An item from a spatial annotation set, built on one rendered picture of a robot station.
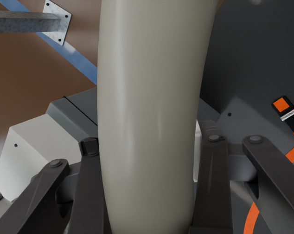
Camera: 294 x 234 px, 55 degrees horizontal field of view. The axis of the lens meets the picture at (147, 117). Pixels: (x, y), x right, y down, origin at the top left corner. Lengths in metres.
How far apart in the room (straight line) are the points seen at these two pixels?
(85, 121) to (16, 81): 1.41
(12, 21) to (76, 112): 0.85
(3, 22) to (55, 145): 0.91
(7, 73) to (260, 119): 1.69
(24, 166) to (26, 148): 0.06
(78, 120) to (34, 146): 0.15
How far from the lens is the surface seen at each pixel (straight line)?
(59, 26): 1.82
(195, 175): 0.16
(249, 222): 1.67
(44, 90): 2.00
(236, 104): 1.41
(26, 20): 1.64
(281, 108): 1.38
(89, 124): 0.81
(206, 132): 0.16
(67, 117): 0.80
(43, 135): 0.77
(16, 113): 2.27
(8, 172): 0.86
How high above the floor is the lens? 1.37
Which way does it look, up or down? 59 degrees down
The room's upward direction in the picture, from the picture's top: 123 degrees counter-clockwise
